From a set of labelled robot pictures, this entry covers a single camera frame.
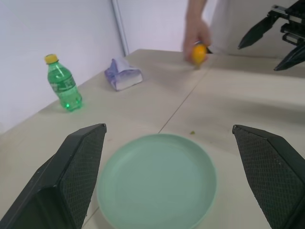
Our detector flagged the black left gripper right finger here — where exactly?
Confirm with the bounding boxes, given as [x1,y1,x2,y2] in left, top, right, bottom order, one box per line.
[232,124,305,229]

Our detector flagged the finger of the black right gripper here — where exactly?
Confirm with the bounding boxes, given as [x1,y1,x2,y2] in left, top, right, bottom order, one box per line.
[273,43,305,72]
[237,15,280,50]

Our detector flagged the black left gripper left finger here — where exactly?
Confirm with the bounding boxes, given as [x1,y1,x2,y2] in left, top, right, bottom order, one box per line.
[0,123,107,229]

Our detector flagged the orange round fruit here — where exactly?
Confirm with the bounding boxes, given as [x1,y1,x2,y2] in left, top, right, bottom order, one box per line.
[192,44,207,65]

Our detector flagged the pale green round plate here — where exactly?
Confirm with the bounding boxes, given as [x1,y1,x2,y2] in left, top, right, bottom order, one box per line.
[96,133,218,229]

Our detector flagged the person's bare hand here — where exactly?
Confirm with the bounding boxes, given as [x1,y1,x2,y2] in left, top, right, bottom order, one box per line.
[182,18,212,62]

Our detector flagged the green soda bottle yellow cap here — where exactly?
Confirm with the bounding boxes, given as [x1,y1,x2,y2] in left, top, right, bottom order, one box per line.
[44,54,83,112]

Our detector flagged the purple tissue pack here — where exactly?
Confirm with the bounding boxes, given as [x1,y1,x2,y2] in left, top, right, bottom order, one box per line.
[104,58,144,92]

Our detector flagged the grey wall corner strip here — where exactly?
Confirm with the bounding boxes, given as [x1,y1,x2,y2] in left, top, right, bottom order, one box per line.
[111,0,131,57]

